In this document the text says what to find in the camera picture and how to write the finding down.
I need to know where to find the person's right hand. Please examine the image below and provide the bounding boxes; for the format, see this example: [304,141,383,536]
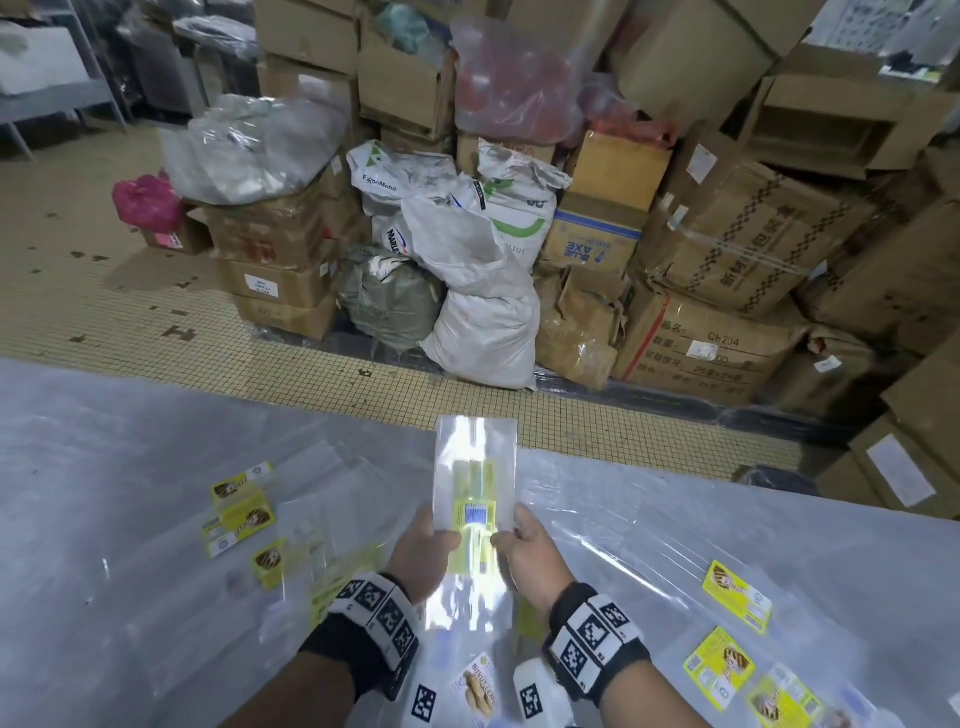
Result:
[491,503,579,620]

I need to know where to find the person's left hand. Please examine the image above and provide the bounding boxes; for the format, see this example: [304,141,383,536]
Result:
[384,506,464,607]

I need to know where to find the bag pack with green label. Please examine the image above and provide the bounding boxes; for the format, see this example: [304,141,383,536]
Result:
[431,416,523,631]

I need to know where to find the clear bags with labels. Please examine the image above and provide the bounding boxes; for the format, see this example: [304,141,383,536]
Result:
[97,442,960,728]

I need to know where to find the person's left forearm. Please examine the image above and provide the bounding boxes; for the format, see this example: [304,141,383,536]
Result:
[217,652,358,728]

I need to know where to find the person's right forearm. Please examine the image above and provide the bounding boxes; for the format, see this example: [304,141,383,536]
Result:
[599,663,710,728]

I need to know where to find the black marker wristband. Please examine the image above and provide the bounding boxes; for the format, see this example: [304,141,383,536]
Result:
[541,583,652,706]
[299,571,421,703]

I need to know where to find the plain white sack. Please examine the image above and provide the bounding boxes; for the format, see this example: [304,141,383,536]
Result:
[419,288,541,391]

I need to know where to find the torn brown cardboard box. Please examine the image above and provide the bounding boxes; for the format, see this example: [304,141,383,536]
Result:
[533,266,628,391]

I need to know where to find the black wrapped bundle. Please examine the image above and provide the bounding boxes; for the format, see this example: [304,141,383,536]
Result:
[733,464,820,498]

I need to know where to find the grey-green sack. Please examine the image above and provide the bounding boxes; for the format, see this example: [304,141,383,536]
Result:
[337,247,444,354]

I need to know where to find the low cardboard box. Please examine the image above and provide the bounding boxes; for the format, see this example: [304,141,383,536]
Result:
[232,292,339,340]

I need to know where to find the cardboard box with red print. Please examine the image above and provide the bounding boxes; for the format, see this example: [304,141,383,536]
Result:
[613,281,811,406]

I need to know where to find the cardboard box with white label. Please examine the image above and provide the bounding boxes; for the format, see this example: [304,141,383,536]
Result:
[218,258,339,309]

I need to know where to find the crumpled white sack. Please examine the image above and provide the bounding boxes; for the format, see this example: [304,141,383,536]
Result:
[371,194,534,298]

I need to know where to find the cardboard box with blue stripe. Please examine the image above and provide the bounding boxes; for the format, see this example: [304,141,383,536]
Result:
[541,191,650,279]

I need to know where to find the grey table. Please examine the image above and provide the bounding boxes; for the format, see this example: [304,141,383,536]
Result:
[0,358,960,728]

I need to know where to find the small labelled brown box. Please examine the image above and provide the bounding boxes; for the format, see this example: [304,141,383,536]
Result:
[764,326,875,414]

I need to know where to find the dark cardboard box red marks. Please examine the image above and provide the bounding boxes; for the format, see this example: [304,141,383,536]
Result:
[202,176,354,271]

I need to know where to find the white sack with blue print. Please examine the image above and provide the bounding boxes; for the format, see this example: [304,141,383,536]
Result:
[346,140,459,219]

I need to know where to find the cardboard box with checker pattern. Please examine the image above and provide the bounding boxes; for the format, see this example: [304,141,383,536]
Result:
[637,161,879,320]

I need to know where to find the cardboard boxes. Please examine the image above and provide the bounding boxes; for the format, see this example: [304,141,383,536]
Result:
[813,352,960,520]

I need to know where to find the small cardboard box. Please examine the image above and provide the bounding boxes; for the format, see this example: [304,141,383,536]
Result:
[138,209,215,256]

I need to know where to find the plain yellowish cardboard box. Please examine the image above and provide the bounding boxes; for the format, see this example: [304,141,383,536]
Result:
[569,128,674,213]

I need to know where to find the pink plastic bag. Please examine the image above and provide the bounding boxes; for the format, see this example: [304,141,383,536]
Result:
[112,173,185,232]

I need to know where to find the large brown cardboard box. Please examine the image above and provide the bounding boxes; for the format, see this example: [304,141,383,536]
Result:
[798,198,960,354]

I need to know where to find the large tilted cardboard box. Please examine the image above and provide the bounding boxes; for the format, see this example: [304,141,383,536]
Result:
[611,0,826,133]

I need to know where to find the open cardboard box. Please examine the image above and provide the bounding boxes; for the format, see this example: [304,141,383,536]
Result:
[738,44,960,181]

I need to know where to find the grey metal shelf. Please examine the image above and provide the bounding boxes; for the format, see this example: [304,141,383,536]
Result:
[0,0,129,159]

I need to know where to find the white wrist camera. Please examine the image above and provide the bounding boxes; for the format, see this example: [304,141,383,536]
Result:
[513,659,575,728]
[401,659,451,728]

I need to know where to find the wall poster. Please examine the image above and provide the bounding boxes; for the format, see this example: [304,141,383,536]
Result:
[809,0,960,84]

